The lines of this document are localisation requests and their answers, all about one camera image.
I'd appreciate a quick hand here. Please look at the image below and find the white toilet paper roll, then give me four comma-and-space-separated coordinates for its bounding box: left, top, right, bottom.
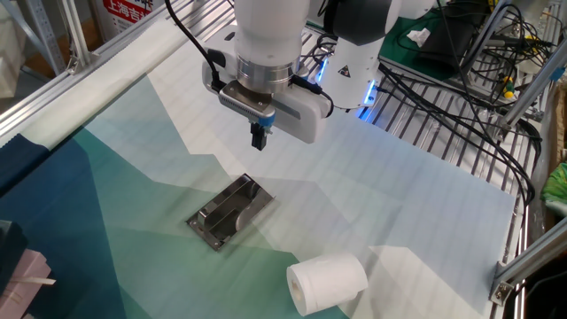
285, 252, 369, 317

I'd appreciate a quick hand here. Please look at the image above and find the green plastic bag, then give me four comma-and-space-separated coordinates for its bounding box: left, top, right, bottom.
540, 162, 567, 218

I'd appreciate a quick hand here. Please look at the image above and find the black cable tangle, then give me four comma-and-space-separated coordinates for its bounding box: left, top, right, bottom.
460, 0, 555, 112

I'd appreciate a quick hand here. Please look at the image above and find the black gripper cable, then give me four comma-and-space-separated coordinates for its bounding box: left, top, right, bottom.
290, 74, 334, 119

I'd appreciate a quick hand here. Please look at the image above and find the black cable bundle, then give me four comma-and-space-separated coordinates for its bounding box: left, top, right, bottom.
378, 61, 544, 207

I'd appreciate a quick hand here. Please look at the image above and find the pale paper strip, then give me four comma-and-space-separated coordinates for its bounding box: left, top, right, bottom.
9, 276, 58, 286

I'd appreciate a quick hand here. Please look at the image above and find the crumpled white tissue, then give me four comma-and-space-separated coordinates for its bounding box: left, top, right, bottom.
406, 27, 431, 48

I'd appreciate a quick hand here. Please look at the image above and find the grey perforated steel angle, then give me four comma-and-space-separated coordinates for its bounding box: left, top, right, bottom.
24, 0, 67, 75

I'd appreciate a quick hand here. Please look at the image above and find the shiny metal toilet paper holder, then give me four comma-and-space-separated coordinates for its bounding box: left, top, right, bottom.
185, 173, 276, 253

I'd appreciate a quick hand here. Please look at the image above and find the blue green white tablecloth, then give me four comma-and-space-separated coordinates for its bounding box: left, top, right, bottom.
0, 17, 518, 319

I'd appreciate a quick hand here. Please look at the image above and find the pink box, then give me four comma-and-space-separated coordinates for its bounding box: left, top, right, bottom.
0, 248, 52, 319

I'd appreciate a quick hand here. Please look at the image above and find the red white printed sign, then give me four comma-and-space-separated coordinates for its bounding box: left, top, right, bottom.
101, 0, 154, 35

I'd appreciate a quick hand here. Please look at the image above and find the black cable loop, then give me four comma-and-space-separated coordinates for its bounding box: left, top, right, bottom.
300, 33, 338, 79

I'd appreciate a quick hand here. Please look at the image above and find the brown cardboard box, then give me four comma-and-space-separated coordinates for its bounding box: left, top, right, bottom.
548, 83, 567, 174

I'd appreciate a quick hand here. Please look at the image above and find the black box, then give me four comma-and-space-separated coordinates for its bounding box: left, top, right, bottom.
418, 4, 478, 74

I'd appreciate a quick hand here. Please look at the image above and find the long aluminium frame rail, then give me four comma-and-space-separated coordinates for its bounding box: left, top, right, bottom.
0, 0, 196, 138

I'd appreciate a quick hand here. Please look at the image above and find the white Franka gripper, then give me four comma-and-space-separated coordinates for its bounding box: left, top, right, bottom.
202, 60, 333, 152

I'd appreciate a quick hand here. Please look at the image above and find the aluminium frame post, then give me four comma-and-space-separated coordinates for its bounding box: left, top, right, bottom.
500, 42, 567, 129
57, 0, 102, 74
469, 0, 510, 76
489, 216, 567, 307

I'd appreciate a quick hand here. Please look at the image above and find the black camera cable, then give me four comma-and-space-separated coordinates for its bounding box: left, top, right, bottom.
164, 0, 225, 93

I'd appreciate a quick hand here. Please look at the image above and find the yellow green screwdriver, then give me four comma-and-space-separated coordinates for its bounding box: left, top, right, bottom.
501, 74, 517, 100

